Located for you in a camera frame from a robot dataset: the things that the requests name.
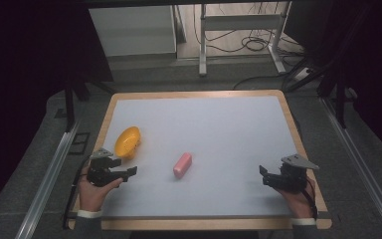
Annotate person's right hand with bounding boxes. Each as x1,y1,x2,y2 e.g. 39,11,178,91
274,177,316,220

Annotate white cabinet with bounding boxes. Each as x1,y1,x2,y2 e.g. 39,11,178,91
89,4,178,58

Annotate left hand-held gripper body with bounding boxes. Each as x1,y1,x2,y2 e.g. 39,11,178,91
87,147,117,188

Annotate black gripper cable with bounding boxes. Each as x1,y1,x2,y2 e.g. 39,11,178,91
305,176,319,221
63,158,92,230

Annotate black floor cables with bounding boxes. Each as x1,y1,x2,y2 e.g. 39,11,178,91
192,2,307,92

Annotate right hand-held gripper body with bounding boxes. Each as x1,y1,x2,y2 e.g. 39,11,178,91
271,153,320,194

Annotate aluminium rail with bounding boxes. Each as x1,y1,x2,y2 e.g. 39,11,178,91
14,121,81,239
321,98,382,239

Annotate yellow soap dish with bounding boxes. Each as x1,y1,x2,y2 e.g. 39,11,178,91
113,125,142,159

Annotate white power strip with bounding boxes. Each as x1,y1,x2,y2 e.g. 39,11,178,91
293,67,313,83

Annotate person's left hand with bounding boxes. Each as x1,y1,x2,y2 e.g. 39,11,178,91
78,165,124,213

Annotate black metal stand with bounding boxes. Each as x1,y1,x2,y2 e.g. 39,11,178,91
63,79,117,133
285,59,359,129

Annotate dark curtain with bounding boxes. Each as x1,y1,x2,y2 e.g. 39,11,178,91
0,0,114,223
283,0,382,163

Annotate white metal desk frame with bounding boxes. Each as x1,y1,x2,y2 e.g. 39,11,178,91
198,1,292,78

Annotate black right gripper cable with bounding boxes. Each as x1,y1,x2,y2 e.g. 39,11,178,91
305,176,319,221

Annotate white table mat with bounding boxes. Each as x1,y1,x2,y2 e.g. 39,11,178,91
100,96,300,218

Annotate pink soap bar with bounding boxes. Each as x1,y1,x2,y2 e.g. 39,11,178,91
172,151,193,180

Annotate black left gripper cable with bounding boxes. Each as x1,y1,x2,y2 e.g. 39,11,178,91
63,158,92,230

